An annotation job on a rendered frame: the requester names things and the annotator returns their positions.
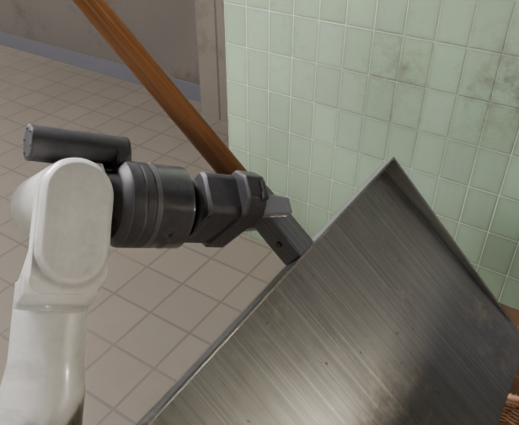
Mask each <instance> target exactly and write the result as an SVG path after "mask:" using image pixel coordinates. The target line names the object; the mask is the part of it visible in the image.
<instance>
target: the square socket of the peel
mask: <svg viewBox="0 0 519 425"><path fill-rule="evenodd" d="M266 188H267V191H268V194H272V195H275V194H274V193H273V192H272V190H271V189H270V188H269V187H268V186H266ZM253 227H254V228H255V229H256V230H257V231H258V233H259V234H260V235H261V236H262V238H263V239H264V240H265V241H266V243H267V244H268V245H269V246H270V248H271V249H272V250H273V251H274V252H275V253H276V254H277V255H278V256H279V258H280V259H281V260H282V261H283V263H284V264H286V265H287V264H289V263H291V262H292V261H295V260H296V259H297V258H298V257H300V256H302V254H303V253H304V252H305V251H306V250H307V249H308V248H309V247H310V246H311V245H312V244H313V240H312V239H311V238H310V237H309V235H308V234H307V233H306V232H305V230H304V229H303V228H302V227H301V225H300V224H299V223H298V222H297V220H296V219H295V218H294V217H293V216H292V215H291V214H290V215H289V216H280V217H269V218H261V219H260V220H258V221H257V222H256V223H254V224H253Z"/></svg>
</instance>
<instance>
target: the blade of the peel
mask: <svg viewBox="0 0 519 425"><path fill-rule="evenodd" d="M312 240H313V244H312V245H311V246H310V247H309V248H308V249H307V250H306V251H305V252H304V253H303V254H302V256H300V257H298V258H297V259H296V260H295V261H292V262H291V263H289V264H287V265H286V266H285V267H284V268H283V269H282V270H281V271H280V272H279V273H278V274H277V276H276V277H275V278H274V279H273V280H272V281H271V282H270V283H269V284H268V285H267V286H266V287H265V288H264V289H263V291H262V292H261V293H260V294H259V295H258V296H257V297H256V298H255V299H254V300H253V301H252V302H251V303H250V304H249V306H248V307H247V308H246V309H245V310H244V311H243V312H242V313H241V314H240V315H239V316H238V317H237V318H236V319H235V320H234V322H233V323H232V324H231V325H230V326H229V327H228V328H227V329H226V330H225V331H224V332H223V333H222V334H221V335H220V336H219V337H218V338H217V339H216V340H215V341H214V342H213V343H212V344H211V345H210V346H209V347H208V348H207V349H206V351H205V352H204V353H203V354H202V355H201V356H200V357H199V358H198V359H197V360H196V361H195V362H194V363H193V364H192V366H191V367H190V368H189V369H188V370H187V371H186V372H185V373H184V374H183V375H182V376H181V377H180V378H179V379H178V381H177V382H176V383H175V384H174V385H173V386H172V387H171V388H170V389H169V390H168V391H167V392H166V393H165V394H164V395H163V397H162V398H161V399H160V400H159V401H158V402H157V403H156V404H155V405H154V406H153V407H152V408H151V409H150V410H149V412H148V413H147V414H146V415H145V416H144V417H143V418H142V419H141V420H140V421H139V422H138V423H137V424H136V425H498V423H499V421H500V417H501V414H502V412H503V409H504V406H505V403H506V399H507V396H508V394H509V391H510V388H511V385H512V382H513V379H514V377H515V374H516V370H517V367H518V364H519V330H518V329H517V328H516V326H515V325H514V324H513V323H512V321H511V318H510V317H509V316H508V314H507V313H506V312H505V311H504V309H503V308H502V307H501V305H500V303H499V302H498V301H497V299H496V298H495V296H494V295H493V293H492V292H491V291H490V290H489V288H488V287H487V286H486V284H485V283H484V281H483V280H482V278H481V277H480V275H479V274H478V273H477V272H476V271H475V269H474V267H473V266H472V265H471V263H470V262H469V260H468V259H467V257H466V256H465V255H464V253H463V252H462V251H461V250H460V248H459V247H458V245H457V244H456V242H455V241H454V239H453V238H452V236H451V235H450V234H449V233H448V232H447V230H446V229H445V227H444V226H443V224H442V223H441V221H440V220H439V218H438V217H437V216H436V215H435V214H434V212H433V211H432V209H431V208H430V206H429V205H428V203H427V202H426V201H425V199H424V197H423V196H422V195H421V194H420V193H419V191H418V190H417V188H416V187H415V185H414V184H413V182H412V181H411V180H410V178H409V177H408V176H407V175H406V173H405V172H404V170H403V169H402V167H401V166H400V165H399V163H398V161H397V160H396V159H395V157H392V158H391V159H389V160H388V161H386V162H385V163H383V164H381V165H380V166H379V167H378V168H377V170H376V171H375V172H374V173H373V174H372V175H371V176H370V177H369V178H368V179H367V180H366V181H365V182H364V183H363V184H362V186H361V187H360V188H359V189H358V190H357V191H356V192H355V193H354V194H353V195H352V196H351V197H350V198H349V199H348V201H347V202H346V203H345V204H344V205H343V206H342V207H341V208H340V209H339V210H338V211H337V212H336V213H335V214H334V216H333V217H332V218H331V219H330V220H329V221H328V222H327V223H326V224H325V225H324V226H323V227H322V228H321V229H320V230H319V231H318V232H317V233H316V234H315V235H314V236H313V237H312Z"/></svg>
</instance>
